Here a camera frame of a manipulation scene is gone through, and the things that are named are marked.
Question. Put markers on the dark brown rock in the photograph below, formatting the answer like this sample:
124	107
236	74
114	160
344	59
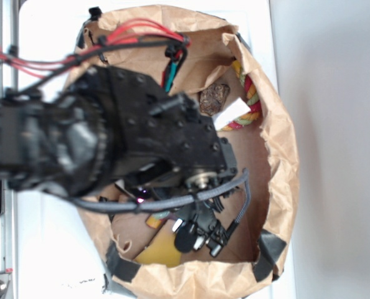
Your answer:
213	98

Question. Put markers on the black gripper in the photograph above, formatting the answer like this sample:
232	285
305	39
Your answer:
196	217

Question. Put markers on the multicolour twisted rope toy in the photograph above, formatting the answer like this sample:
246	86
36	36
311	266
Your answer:
250	102

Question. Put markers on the yellow sponge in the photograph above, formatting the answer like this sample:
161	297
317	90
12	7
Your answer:
161	250

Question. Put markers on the brown paper bag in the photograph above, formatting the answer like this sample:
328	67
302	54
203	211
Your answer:
266	146

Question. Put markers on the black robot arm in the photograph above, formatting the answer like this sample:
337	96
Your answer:
116	142

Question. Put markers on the aluminium frame rail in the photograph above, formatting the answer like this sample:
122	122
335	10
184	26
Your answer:
9	11

